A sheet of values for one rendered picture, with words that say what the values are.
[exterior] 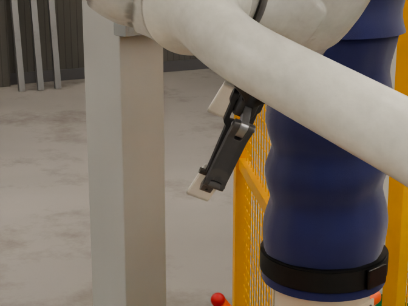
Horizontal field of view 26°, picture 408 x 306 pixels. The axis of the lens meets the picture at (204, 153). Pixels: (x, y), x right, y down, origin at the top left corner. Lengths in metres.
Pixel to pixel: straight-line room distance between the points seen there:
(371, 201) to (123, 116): 1.07
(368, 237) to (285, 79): 0.84
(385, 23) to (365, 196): 0.28
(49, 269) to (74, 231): 0.57
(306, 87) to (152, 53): 1.79
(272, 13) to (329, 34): 0.07
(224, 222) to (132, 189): 2.79
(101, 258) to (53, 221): 2.72
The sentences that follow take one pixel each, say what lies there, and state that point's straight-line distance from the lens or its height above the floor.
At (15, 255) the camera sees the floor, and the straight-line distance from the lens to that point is 4.87.
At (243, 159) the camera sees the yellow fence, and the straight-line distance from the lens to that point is 2.85.
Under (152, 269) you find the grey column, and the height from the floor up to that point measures 0.77.
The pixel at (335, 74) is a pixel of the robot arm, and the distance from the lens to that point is 0.68.
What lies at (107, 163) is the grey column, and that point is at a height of 1.10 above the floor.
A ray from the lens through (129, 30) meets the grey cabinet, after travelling 2.32.
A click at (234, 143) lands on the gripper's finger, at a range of 1.01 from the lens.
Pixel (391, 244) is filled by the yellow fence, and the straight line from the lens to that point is 2.60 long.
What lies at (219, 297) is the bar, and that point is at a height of 1.20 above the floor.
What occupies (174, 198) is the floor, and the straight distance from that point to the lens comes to 5.67.
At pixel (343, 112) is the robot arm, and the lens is 0.67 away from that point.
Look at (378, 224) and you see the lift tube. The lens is 1.51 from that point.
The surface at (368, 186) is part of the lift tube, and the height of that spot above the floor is 1.35.
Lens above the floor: 1.79
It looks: 15 degrees down
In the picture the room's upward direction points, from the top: straight up
